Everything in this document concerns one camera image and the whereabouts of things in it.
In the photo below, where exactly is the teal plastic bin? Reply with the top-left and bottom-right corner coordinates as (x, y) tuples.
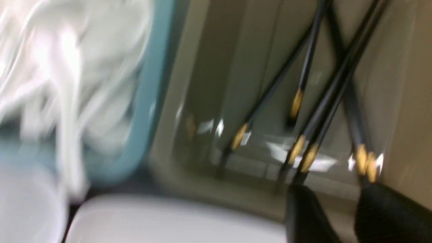
(0, 0), (176, 185)

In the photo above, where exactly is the pile of white spoons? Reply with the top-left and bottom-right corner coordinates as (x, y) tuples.
(0, 0), (152, 203)

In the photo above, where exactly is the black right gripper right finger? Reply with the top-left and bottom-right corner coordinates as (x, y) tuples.
(354, 183), (432, 243)

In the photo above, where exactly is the black chopstick in bin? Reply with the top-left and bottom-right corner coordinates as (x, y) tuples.
(326, 4), (377, 185)
(216, 23), (313, 178)
(286, 0), (332, 130)

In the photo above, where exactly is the black chopstick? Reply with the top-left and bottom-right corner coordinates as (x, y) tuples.
(216, 23), (313, 178)
(286, 0), (332, 130)
(326, 4), (377, 185)
(290, 0), (392, 189)
(274, 0), (382, 193)

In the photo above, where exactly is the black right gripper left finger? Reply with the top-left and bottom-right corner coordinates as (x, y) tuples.
(286, 184), (341, 243)

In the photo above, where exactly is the small white bowl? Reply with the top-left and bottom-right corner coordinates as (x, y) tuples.
(0, 163), (69, 243)

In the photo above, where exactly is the brown plastic bin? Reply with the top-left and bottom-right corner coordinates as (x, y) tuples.
(150, 0), (431, 222)

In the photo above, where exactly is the large white square plate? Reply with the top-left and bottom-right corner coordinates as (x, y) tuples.
(66, 195), (287, 243)

